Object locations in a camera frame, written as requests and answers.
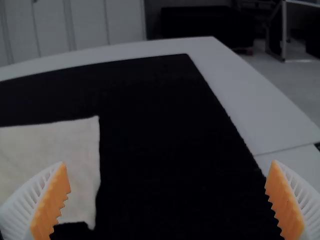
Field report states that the pale towel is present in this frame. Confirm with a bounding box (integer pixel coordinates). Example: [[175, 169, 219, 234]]
[[0, 114, 102, 231]]

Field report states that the black crate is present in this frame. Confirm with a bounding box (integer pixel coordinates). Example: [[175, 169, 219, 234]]
[[159, 5, 258, 49]]

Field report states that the black mat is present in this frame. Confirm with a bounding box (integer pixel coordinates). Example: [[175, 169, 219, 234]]
[[0, 53, 286, 240]]

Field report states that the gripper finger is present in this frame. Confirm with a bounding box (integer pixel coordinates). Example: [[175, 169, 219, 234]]
[[0, 161, 72, 240], [264, 159, 320, 240]]

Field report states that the grey cupboard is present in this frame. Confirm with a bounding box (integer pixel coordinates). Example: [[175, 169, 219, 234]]
[[0, 0, 147, 67]]

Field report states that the metal frame cart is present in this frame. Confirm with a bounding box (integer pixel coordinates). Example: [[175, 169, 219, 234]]
[[264, 0, 320, 63]]

